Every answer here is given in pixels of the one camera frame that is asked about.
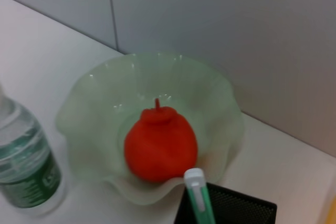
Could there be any pale green glass fruit bowl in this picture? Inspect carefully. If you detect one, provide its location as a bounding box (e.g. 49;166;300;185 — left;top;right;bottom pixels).
55;52;245;206

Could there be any yellow plastic bin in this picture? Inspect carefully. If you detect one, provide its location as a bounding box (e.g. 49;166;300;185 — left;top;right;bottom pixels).
327;197;336;224

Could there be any clear green-label water bottle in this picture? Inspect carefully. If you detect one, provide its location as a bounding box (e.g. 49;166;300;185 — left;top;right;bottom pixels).
0;82;64;216

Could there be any green utility knife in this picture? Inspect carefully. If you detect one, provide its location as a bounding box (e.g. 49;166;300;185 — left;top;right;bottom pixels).
183;168;216;224

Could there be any black mesh pen holder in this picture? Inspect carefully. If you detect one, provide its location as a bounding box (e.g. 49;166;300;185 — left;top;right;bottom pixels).
174;182;278;224

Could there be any red-orange orange fruit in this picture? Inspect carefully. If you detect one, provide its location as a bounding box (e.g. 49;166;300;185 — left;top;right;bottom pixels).
123;98;199;183

